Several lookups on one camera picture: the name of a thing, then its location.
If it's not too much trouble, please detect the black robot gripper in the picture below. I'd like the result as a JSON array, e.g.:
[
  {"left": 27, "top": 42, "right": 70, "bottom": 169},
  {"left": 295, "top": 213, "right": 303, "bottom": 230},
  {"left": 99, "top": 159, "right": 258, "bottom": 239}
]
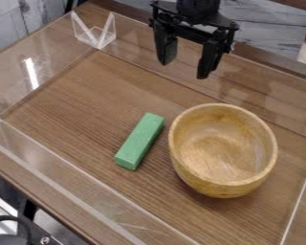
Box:
[{"left": 151, "top": 0, "right": 239, "bottom": 79}]

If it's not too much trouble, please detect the green rectangular block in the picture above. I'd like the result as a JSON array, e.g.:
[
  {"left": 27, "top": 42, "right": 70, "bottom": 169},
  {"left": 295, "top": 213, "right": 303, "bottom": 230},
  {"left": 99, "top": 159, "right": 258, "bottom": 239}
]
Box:
[{"left": 115, "top": 113, "right": 166, "bottom": 170}]

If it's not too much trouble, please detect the brown wooden bowl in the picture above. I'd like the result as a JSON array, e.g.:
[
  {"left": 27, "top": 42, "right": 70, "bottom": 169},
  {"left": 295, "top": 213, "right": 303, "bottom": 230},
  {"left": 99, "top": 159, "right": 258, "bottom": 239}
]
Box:
[{"left": 168, "top": 103, "right": 279, "bottom": 199}]

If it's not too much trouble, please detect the black metal table leg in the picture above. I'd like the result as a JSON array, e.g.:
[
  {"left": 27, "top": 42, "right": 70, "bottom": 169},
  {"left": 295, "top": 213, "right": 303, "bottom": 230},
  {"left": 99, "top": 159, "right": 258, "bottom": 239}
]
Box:
[{"left": 18, "top": 198, "right": 39, "bottom": 228}]

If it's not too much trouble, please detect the clear acrylic corner bracket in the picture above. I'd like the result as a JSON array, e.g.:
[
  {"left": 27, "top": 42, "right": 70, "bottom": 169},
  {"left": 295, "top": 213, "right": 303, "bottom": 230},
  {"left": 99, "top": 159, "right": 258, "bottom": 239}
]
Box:
[{"left": 71, "top": 11, "right": 116, "bottom": 50}]

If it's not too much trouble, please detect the clear acrylic tray wall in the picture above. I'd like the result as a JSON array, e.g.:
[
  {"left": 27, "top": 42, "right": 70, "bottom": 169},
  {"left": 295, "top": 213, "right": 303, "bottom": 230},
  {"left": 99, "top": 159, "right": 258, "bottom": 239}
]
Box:
[{"left": 0, "top": 119, "right": 200, "bottom": 245}]

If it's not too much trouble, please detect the black cable under table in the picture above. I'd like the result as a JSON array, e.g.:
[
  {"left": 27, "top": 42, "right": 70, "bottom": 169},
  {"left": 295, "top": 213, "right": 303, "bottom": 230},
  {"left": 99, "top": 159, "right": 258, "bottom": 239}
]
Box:
[{"left": 0, "top": 214, "right": 36, "bottom": 245}]

